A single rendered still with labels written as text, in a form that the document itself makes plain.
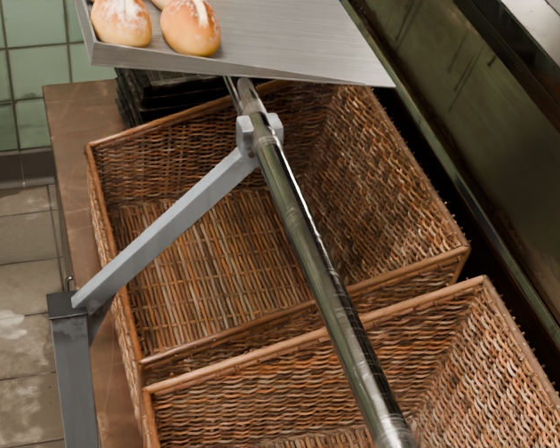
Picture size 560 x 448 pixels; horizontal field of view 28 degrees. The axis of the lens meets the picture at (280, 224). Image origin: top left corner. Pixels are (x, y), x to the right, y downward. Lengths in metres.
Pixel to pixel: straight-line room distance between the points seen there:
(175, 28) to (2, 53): 1.70
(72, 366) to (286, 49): 0.45
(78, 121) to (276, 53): 1.02
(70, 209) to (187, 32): 0.86
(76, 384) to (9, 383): 1.21
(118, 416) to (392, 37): 0.72
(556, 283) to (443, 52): 0.46
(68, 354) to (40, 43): 1.69
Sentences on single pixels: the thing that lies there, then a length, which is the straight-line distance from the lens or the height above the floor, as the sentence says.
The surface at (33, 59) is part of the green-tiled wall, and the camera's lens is 2.94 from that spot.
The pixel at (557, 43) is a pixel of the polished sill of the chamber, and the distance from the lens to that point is 1.38.
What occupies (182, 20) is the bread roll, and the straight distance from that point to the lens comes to 1.25.
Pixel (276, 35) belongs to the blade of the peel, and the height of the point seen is 1.16.
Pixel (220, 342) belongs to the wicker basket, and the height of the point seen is 0.75.
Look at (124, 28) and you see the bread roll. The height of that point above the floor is 1.24.
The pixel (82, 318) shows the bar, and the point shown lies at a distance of 1.28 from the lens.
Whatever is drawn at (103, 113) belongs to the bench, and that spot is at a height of 0.58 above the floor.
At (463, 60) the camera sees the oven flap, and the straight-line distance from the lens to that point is 1.61.
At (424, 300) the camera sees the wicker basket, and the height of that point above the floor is 0.83.
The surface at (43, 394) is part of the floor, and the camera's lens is 2.52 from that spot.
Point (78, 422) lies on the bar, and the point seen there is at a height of 0.78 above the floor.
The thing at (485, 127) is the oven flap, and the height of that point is 1.01.
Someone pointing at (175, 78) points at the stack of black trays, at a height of 0.79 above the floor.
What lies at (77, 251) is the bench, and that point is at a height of 0.58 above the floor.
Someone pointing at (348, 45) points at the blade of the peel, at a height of 1.15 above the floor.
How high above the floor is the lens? 1.81
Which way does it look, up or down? 38 degrees down
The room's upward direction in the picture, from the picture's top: 3 degrees clockwise
